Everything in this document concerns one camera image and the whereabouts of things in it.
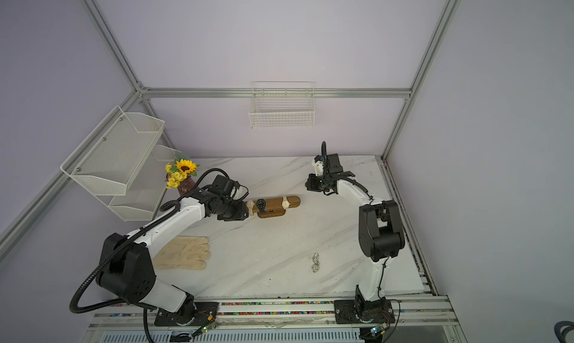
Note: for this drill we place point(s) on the white wire wall basket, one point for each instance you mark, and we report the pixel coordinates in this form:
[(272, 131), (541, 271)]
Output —
[(277, 104)]

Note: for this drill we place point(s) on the upper white mesh shelf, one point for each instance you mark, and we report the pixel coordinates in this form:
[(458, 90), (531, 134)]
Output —
[(109, 160)]

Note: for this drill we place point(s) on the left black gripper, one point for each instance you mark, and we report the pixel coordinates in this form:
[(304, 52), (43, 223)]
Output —
[(240, 214)]

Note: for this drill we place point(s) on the white mesh shelf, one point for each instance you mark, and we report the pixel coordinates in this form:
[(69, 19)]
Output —
[(145, 194), (109, 160)]

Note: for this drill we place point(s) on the lower white mesh shelf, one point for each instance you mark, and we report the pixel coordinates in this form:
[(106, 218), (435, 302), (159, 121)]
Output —
[(145, 194)]

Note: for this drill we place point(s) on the aluminium rail frame front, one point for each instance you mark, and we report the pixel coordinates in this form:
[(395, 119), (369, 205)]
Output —
[(412, 318)]

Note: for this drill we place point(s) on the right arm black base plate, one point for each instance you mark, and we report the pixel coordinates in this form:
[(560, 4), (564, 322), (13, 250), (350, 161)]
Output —
[(369, 312)]

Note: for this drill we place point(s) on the wooden watch stand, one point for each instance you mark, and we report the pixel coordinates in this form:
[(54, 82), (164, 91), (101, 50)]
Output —
[(274, 207)]

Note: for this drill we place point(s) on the beige work glove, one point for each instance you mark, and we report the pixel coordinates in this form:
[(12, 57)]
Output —
[(184, 252)]

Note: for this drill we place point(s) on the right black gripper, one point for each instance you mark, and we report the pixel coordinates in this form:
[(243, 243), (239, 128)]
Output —
[(311, 184)]

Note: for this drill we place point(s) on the sunflower bouquet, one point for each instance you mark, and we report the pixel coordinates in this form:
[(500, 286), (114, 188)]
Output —
[(179, 169)]

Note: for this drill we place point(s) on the beige band watch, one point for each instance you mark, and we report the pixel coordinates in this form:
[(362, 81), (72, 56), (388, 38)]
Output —
[(285, 203)]

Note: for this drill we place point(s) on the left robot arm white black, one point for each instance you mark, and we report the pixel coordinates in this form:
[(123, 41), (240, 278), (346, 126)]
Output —
[(126, 274)]

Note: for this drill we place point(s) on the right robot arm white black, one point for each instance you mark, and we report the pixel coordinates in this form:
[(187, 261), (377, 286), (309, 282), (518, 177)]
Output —
[(380, 227)]

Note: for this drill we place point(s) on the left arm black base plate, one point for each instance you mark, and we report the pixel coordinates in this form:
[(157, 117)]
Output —
[(197, 314)]

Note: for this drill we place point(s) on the black cable loop corner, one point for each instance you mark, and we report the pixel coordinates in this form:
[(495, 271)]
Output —
[(561, 329)]

